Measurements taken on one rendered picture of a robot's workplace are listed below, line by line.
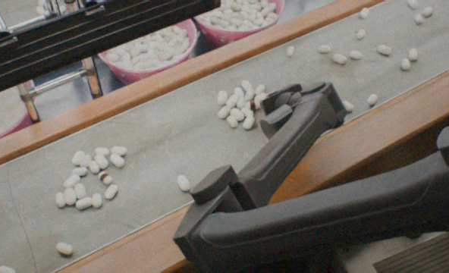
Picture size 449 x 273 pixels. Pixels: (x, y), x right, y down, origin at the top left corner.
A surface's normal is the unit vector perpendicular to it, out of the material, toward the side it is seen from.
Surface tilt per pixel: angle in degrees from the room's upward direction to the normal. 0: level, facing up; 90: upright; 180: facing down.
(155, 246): 0
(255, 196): 48
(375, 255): 0
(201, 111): 0
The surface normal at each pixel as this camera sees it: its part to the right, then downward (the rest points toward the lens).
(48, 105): -0.01, -0.65
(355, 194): -0.52, -0.83
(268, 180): 0.71, -0.29
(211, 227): -0.33, -0.88
